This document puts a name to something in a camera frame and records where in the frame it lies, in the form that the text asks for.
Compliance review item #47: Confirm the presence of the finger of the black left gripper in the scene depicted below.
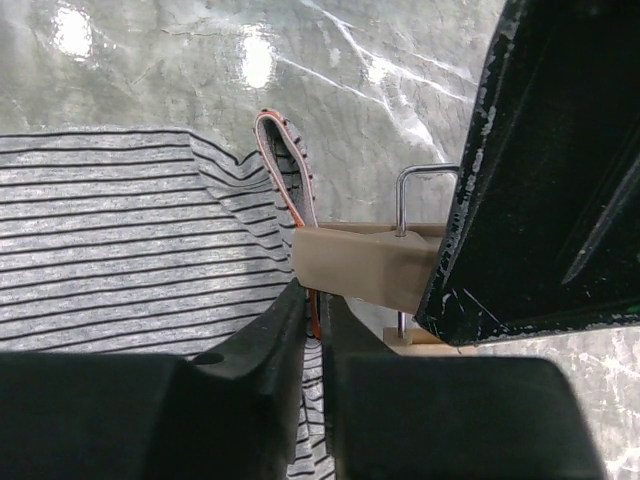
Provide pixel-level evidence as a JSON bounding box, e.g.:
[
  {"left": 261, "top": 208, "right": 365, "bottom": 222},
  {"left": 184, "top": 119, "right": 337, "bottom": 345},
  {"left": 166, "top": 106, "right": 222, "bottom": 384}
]
[{"left": 415, "top": 1, "right": 639, "bottom": 345}]

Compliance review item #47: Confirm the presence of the grey striped boxer underwear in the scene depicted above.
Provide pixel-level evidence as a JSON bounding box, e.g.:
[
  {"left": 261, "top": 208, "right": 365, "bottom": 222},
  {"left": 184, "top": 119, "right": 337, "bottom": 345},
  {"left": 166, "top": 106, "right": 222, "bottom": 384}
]
[{"left": 1, "top": 110, "right": 335, "bottom": 479}]

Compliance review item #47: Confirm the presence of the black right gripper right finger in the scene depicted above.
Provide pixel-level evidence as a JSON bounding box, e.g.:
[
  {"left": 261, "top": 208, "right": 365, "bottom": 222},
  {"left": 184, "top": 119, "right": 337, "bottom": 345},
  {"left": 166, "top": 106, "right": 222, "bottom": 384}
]
[{"left": 319, "top": 295, "right": 606, "bottom": 479}]

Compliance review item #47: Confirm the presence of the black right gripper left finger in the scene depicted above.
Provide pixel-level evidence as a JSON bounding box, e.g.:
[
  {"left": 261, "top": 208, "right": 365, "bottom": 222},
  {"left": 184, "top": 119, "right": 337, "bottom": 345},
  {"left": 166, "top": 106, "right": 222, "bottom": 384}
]
[{"left": 1, "top": 282, "right": 306, "bottom": 479}]

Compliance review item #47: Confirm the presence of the beige clip hanger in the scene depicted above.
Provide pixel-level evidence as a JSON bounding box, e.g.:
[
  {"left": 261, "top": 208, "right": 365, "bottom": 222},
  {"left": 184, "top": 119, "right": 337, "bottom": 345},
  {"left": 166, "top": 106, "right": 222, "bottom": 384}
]
[{"left": 292, "top": 164, "right": 473, "bottom": 356}]

